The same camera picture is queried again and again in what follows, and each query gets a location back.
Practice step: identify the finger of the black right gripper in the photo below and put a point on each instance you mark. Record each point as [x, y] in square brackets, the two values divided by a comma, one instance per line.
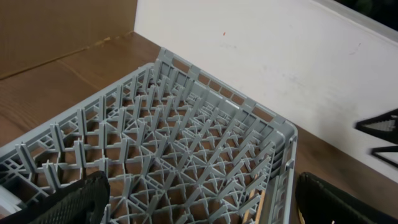
[383, 126]
[386, 154]

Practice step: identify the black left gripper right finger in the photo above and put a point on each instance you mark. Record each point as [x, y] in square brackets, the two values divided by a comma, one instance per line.
[319, 201]

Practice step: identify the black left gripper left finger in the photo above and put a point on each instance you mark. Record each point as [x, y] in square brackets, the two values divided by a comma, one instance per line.
[84, 201]

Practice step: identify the wooden chopstick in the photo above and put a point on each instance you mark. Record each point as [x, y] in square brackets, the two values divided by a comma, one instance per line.
[259, 209]
[253, 198]

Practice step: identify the grey plastic dish rack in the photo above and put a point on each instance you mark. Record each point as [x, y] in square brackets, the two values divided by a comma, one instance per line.
[176, 144]

